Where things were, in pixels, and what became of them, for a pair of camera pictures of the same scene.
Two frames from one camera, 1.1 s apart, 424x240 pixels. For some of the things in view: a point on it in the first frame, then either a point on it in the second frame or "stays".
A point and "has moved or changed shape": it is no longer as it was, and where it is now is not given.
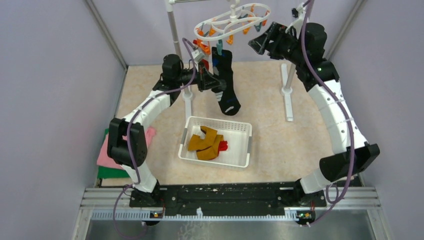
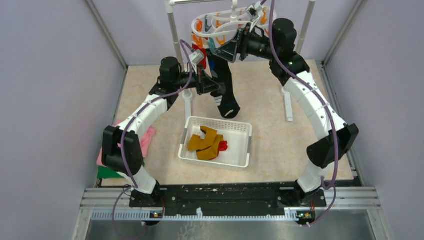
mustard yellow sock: [195, 143] stays
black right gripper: [276, 33] to [239, 43]
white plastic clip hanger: [234, 9] has moved or changed shape
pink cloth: [104, 160] stays
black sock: [222, 68] stays
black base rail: [277, 195] stays
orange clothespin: [205, 49] to [196, 40]
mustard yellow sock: [210, 152] stays
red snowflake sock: [223, 146] stays
